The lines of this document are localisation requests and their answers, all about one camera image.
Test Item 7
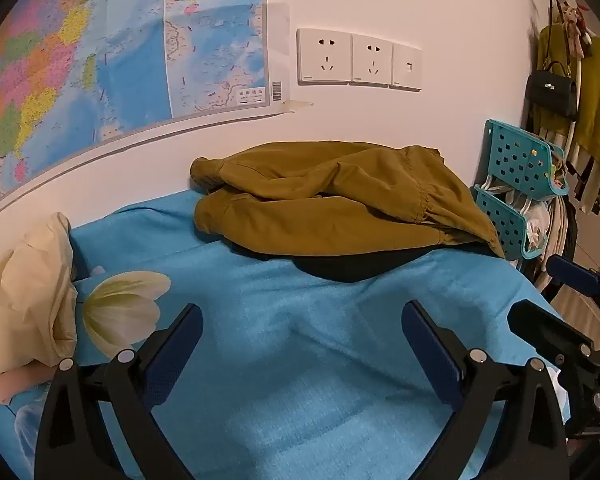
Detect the colourful wall map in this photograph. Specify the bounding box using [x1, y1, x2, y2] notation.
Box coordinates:
[0, 0, 291, 216]

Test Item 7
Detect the teal perforated basket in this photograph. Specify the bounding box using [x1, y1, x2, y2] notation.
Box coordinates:
[482, 119, 571, 196]
[474, 185, 548, 261]

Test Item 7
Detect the hanging plush toy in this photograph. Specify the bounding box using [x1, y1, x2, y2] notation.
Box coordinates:
[561, 2, 593, 57]

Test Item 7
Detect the olive green shirt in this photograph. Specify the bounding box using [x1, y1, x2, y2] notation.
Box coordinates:
[190, 141, 506, 260]

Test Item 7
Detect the black handbag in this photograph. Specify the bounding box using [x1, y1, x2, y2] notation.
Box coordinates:
[525, 61, 579, 122]

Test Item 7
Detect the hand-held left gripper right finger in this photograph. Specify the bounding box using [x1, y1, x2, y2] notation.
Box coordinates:
[401, 300, 568, 480]

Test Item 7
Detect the white wall socket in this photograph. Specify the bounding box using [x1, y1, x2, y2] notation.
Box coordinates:
[296, 28, 352, 86]
[350, 34, 394, 87]

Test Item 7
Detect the beige hanging cloth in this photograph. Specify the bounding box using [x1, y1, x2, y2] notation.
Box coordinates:
[534, 195, 577, 291]

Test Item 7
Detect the black garment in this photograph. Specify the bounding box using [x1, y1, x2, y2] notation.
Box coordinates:
[228, 239, 448, 283]

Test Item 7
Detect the blue floral bedsheet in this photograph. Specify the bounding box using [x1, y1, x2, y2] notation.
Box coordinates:
[0, 191, 571, 480]

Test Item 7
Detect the cream folded garment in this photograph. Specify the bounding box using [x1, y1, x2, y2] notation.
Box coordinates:
[0, 212, 78, 381]

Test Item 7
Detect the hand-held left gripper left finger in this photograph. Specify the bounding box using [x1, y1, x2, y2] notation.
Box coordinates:
[34, 303, 204, 480]

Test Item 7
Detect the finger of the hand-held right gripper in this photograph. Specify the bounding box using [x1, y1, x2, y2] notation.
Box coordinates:
[546, 255, 600, 296]
[507, 300, 593, 361]

